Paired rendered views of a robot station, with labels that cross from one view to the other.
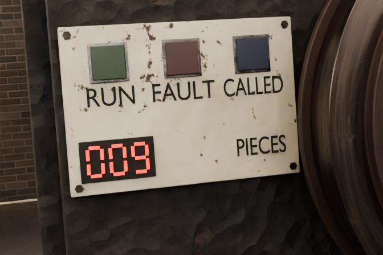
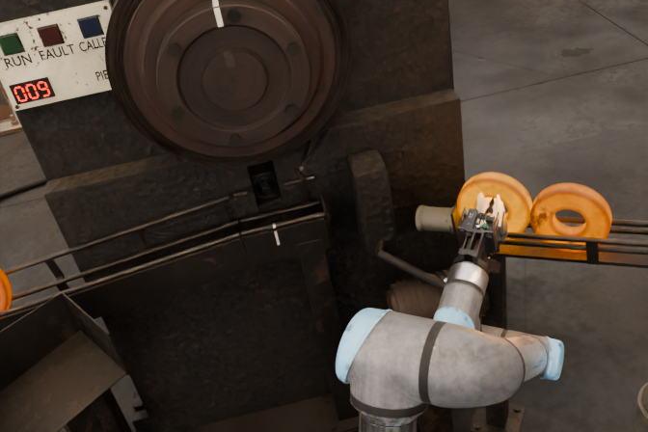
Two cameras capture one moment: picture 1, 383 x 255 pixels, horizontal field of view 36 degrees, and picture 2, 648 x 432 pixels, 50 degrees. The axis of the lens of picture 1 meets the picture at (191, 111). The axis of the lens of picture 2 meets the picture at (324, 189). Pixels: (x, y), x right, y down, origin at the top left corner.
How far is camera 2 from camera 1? 1.03 m
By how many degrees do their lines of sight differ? 32
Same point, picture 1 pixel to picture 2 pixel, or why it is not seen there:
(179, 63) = (49, 40)
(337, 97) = (111, 71)
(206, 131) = (76, 70)
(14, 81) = not seen: outside the picture
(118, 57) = (14, 41)
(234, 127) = (92, 67)
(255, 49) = (91, 25)
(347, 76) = (114, 61)
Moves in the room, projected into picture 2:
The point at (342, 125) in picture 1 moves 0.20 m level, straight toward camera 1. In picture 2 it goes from (117, 84) to (56, 139)
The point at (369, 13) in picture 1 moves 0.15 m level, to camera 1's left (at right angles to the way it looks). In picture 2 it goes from (117, 30) to (40, 40)
